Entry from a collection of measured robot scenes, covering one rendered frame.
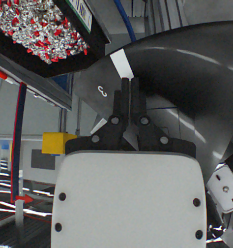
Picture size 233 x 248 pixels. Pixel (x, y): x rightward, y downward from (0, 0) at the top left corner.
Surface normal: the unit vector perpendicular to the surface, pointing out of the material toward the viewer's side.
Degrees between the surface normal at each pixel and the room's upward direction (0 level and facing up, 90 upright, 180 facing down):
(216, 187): 90
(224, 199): 90
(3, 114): 90
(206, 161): 48
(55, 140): 90
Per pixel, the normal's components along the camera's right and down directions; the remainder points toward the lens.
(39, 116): -0.07, -0.15
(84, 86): -0.52, 0.71
